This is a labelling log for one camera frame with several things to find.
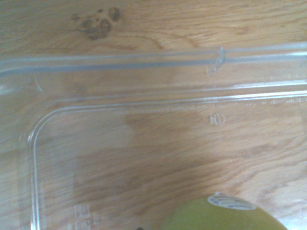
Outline green apple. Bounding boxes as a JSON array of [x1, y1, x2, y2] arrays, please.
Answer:
[[159, 191, 295, 230]]

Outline clear plastic container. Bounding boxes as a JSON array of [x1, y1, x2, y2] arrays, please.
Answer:
[[0, 40, 307, 230]]

